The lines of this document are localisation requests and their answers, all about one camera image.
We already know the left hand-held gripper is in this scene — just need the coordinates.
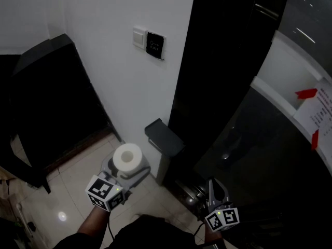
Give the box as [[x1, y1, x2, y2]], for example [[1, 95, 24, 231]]
[[85, 156, 151, 212]]

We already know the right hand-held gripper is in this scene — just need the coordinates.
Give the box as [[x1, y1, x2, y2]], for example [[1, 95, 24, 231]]
[[204, 177, 240, 233]]

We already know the white toilet paper roll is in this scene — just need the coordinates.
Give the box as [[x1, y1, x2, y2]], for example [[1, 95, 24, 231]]
[[113, 143, 143, 173]]

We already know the person's right forearm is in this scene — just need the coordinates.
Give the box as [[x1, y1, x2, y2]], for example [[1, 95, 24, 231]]
[[204, 229, 224, 244]]

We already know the person's left forearm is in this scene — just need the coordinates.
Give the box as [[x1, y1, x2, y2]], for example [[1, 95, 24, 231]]
[[76, 206, 109, 240]]

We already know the black rectangular plastic device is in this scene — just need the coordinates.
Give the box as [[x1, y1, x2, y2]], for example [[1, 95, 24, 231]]
[[144, 118, 186, 158]]

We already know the metal door floor latch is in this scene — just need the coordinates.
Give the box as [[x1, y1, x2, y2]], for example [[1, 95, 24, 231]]
[[176, 180, 206, 205]]

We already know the person's black clothing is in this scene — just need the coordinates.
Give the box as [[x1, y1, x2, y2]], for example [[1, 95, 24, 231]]
[[53, 214, 203, 249]]

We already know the black stepped shelf unit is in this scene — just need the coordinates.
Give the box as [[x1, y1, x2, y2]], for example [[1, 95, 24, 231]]
[[0, 34, 122, 194]]

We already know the white stick-shaped tool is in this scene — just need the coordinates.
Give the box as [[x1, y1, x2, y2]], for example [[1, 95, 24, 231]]
[[15, 202, 34, 237]]

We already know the red tape strip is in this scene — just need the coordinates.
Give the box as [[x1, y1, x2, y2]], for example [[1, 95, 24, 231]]
[[295, 88, 319, 100], [311, 129, 320, 151]]

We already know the black framed glass double door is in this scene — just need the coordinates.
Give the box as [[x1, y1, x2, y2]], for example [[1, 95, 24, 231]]
[[155, 0, 332, 249]]

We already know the white paper notice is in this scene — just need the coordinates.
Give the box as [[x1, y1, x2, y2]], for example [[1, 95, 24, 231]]
[[293, 76, 332, 153]]

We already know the black exit button panel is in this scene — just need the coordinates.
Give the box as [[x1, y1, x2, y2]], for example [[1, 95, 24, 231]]
[[146, 30, 166, 61]]

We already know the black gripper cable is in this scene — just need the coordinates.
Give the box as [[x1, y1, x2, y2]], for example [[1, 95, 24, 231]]
[[107, 218, 115, 241], [193, 222, 207, 243]]

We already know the white wall switch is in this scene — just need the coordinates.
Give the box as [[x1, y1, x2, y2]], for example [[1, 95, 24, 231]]
[[132, 26, 147, 51]]

